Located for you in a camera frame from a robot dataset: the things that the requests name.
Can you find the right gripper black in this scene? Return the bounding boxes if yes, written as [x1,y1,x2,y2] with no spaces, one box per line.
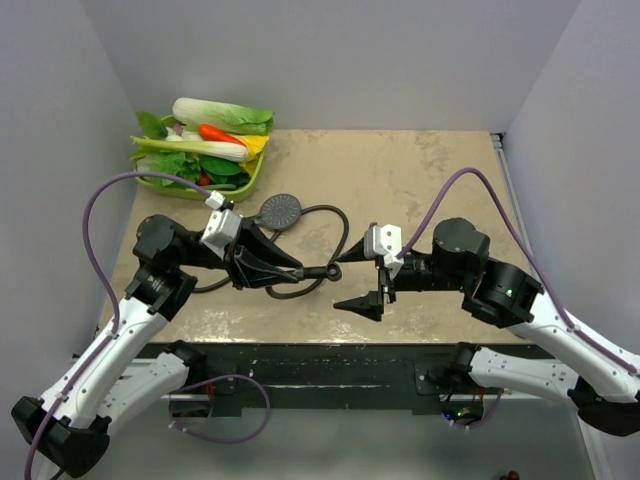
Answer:
[334,233,470,319]

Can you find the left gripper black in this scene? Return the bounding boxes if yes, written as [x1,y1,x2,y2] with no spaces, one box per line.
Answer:
[175,214,302,289]

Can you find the black T-shaped hose holder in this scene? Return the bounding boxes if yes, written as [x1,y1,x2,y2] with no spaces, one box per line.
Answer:
[301,263,342,282]

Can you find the grey shower head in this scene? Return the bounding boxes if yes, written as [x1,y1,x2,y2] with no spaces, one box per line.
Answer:
[253,193,302,232]

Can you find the dark corrugated shower hose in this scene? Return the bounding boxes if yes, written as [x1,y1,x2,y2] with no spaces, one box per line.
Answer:
[192,203,350,300]

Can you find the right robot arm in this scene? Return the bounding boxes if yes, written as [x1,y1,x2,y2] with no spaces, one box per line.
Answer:
[334,218,639,437]

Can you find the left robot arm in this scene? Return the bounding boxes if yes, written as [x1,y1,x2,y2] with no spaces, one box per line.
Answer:
[11,210,305,478]

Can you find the toy tomato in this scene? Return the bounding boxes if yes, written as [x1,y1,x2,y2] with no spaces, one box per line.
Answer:
[197,171,211,186]

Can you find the toy spinach leaves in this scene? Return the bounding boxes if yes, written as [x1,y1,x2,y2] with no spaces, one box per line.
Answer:
[199,155,250,188]

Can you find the toy leek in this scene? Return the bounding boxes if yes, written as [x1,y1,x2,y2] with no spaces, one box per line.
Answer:
[131,137,249,163]

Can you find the toy yellow corn husk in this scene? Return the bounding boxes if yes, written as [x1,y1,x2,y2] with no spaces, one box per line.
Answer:
[235,135,269,177]

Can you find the toy green lettuce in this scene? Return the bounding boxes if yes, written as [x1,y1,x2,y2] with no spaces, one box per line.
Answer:
[135,152,201,184]

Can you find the green plastic tray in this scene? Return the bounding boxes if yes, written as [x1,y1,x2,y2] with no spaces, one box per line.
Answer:
[131,116,266,202]

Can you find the toy carrot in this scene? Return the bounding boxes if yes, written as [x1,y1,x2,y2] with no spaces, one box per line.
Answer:
[198,124,246,147]

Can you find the toy napa cabbage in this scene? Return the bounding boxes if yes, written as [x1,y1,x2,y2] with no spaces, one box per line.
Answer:
[172,97,274,135]

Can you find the toy leaf dark green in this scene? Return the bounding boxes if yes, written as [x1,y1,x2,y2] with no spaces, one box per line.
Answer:
[136,111,167,140]

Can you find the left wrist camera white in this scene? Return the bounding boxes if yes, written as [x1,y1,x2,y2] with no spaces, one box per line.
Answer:
[200,191,243,259]

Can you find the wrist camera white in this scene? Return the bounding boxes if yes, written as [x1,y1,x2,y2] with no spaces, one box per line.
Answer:
[200,191,243,259]
[363,224,404,279]

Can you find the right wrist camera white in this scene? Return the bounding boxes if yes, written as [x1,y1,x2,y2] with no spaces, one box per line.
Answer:
[363,224,404,279]

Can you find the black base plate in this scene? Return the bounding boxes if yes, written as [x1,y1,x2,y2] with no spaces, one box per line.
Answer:
[134,339,541,419]

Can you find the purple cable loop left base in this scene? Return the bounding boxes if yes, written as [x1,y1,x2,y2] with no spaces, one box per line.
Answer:
[168,374,272,444]

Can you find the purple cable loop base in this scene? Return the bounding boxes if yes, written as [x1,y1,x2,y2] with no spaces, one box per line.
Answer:
[168,374,272,444]
[443,389,504,432]

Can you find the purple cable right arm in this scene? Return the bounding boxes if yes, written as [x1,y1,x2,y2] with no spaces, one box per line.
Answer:
[402,167,640,376]

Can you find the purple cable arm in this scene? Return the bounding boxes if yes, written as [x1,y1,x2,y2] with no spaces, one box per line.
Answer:
[23,172,214,480]
[402,167,640,376]

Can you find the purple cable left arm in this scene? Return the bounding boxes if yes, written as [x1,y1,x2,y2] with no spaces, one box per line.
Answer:
[23,172,214,480]

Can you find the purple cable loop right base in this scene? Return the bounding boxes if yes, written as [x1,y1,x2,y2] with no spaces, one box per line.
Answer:
[443,389,504,432]

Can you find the right side aluminium rail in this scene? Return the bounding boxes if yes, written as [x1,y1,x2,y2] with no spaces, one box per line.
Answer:
[489,130,546,296]

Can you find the aluminium frame rail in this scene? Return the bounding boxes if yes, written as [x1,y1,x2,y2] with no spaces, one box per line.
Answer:
[90,392,611,479]

